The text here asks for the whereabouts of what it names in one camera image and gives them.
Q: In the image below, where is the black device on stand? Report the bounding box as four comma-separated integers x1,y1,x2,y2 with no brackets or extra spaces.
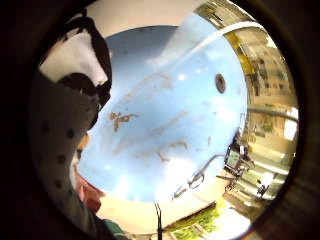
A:
222,132,255,178

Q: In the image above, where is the green cloth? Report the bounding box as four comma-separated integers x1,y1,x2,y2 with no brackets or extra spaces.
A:
102,218,132,240

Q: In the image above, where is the red cloth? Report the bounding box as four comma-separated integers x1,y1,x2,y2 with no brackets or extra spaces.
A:
73,165,106,215

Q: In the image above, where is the green mat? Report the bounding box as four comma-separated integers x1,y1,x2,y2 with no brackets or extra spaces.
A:
165,199,228,240

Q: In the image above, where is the grey bar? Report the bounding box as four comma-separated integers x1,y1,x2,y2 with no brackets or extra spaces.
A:
247,106,300,123

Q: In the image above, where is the thin black cable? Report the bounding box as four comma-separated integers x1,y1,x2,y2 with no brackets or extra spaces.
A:
153,201,166,240

